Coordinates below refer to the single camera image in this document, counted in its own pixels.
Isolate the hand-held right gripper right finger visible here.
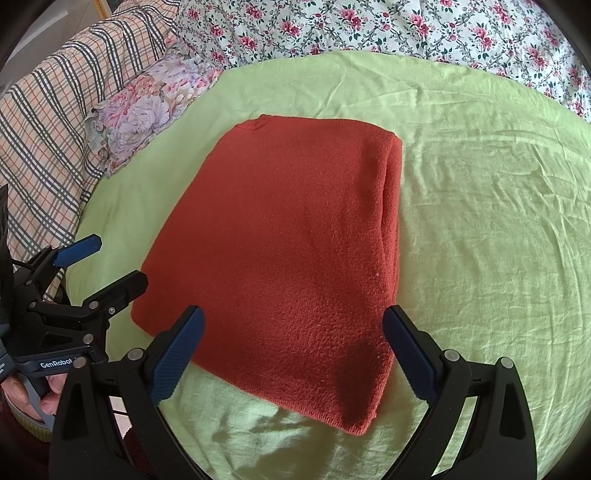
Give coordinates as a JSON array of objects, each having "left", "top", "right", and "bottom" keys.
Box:
[{"left": 382, "top": 305, "right": 539, "bottom": 480}]

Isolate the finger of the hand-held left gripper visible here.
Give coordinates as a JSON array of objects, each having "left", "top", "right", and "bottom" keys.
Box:
[
  {"left": 10, "top": 234, "right": 103, "bottom": 304},
  {"left": 28, "top": 270, "right": 149, "bottom": 365}
]

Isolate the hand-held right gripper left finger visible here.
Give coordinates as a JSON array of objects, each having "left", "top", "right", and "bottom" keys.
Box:
[{"left": 48, "top": 305, "right": 206, "bottom": 480}]

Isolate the orange knitted sweater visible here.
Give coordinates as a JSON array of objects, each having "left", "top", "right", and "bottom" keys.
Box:
[{"left": 130, "top": 114, "right": 403, "bottom": 437}]

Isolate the person's left hand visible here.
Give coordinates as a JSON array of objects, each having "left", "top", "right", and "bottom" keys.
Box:
[{"left": 0, "top": 373, "right": 68, "bottom": 422}]

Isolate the plaid checked blanket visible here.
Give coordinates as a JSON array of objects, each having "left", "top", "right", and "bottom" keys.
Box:
[{"left": 0, "top": 0, "right": 181, "bottom": 305}]

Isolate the light green bed sheet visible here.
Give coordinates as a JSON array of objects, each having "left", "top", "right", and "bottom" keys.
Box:
[{"left": 60, "top": 51, "right": 591, "bottom": 480}]

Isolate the purple floral pillow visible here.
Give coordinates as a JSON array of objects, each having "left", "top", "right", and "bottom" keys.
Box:
[{"left": 85, "top": 48, "right": 225, "bottom": 178}]

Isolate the floral rose print bedsheet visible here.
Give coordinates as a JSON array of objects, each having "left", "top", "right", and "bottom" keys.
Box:
[{"left": 173, "top": 0, "right": 591, "bottom": 121}]

